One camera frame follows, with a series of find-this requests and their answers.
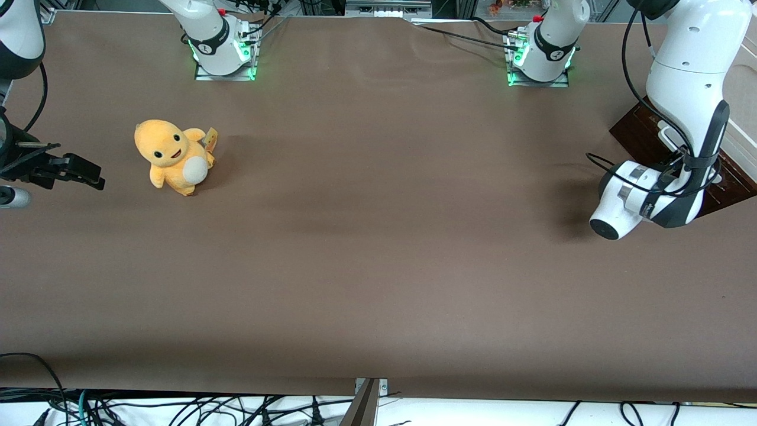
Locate yellow plush toy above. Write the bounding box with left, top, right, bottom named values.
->
left=134, top=119, right=219, bottom=197

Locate black looped cable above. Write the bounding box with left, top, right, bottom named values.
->
left=0, top=352, right=67, bottom=426

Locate wooden drawer cabinet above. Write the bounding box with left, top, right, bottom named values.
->
left=609, top=50, right=757, bottom=221

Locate black base cable bundle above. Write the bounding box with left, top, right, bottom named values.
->
left=237, top=0, right=292, bottom=47

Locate long black table cable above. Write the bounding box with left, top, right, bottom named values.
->
left=410, top=21, right=521, bottom=51

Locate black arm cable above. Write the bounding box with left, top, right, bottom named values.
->
left=22, top=61, right=49, bottom=134
left=585, top=6, right=723, bottom=199

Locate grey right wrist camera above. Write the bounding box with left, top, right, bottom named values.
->
left=0, top=187, right=31, bottom=209

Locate grey camera mount pole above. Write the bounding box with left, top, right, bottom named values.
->
left=339, top=379, right=380, bottom=426

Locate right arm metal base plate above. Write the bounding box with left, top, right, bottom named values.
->
left=194, top=17, right=259, bottom=82

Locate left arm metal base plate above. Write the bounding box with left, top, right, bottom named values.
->
left=506, top=28, right=570, bottom=88

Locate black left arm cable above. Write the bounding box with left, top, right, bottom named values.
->
left=585, top=6, right=723, bottom=199

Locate brown table cover sheet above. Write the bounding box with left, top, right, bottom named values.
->
left=0, top=11, right=757, bottom=404

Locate short black table cable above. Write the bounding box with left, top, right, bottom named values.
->
left=472, top=16, right=516, bottom=36

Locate grey power strip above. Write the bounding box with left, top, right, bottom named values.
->
left=345, top=0, right=434, bottom=18

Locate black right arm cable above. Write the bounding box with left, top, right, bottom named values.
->
left=22, top=61, right=49, bottom=134

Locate silver metal bracket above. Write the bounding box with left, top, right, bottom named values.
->
left=354, top=377, right=389, bottom=396

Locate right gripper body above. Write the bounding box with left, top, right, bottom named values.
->
left=0, top=110, right=13, bottom=176

